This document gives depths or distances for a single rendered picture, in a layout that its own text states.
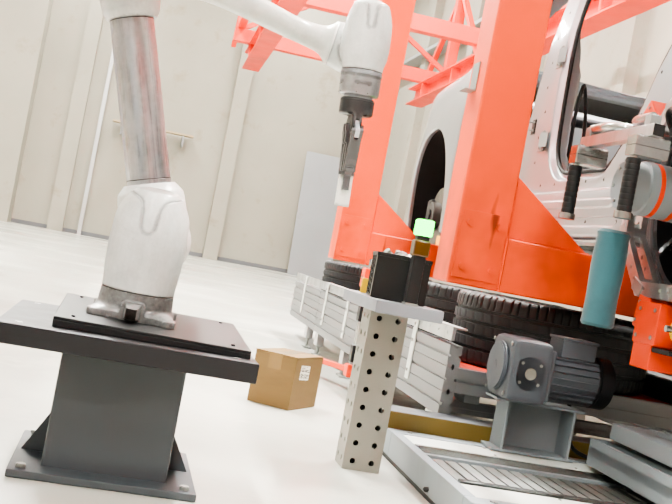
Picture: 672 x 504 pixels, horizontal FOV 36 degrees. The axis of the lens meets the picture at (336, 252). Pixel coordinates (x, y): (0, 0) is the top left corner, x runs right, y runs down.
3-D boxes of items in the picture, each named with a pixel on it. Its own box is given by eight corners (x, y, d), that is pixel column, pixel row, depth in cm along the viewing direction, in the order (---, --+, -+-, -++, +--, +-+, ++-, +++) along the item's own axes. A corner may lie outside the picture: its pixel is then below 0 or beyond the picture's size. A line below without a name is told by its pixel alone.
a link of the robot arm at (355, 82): (345, 65, 218) (340, 93, 218) (386, 73, 220) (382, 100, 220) (338, 70, 227) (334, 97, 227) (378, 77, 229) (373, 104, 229)
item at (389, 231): (468, 284, 501) (481, 214, 501) (365, 264, 492) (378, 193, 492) (458, 282, 517) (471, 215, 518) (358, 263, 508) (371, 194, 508)
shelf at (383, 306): (442, 324, 248) (444, 311, 248) (374, 312, 245) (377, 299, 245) (400, 309, 291) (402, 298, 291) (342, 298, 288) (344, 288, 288)
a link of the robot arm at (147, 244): (94, 285, 210) (115, 179, 209) (106, 278, 228) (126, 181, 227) (173, 301, 211) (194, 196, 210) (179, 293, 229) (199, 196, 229)
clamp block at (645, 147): (668, 161, 243) (672, 139, 243) (633, 154, 242) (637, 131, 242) (658, 162, 248) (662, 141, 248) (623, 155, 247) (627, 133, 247)
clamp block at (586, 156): (606, 169, 277) (609, 149, 277) (575, 162, 275) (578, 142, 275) (598, 170, 282) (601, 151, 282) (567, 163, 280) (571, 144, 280)
